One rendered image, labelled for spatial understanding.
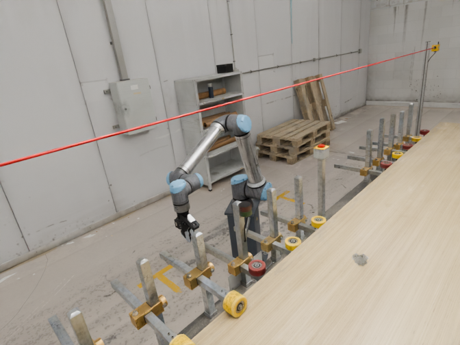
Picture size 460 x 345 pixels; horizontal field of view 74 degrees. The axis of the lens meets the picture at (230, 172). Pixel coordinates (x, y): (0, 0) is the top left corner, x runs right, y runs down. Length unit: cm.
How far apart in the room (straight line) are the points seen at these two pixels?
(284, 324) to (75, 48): 336
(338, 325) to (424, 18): 838
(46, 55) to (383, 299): 348
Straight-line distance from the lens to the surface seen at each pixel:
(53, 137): 374
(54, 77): 373
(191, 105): 413
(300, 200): 182
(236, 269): 152
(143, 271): 118
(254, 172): 224
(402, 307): 135
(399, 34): 926
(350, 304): 131
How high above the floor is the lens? 182
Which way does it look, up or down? 21 degrees down
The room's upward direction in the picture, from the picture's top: 7 degrees counter-clockwise
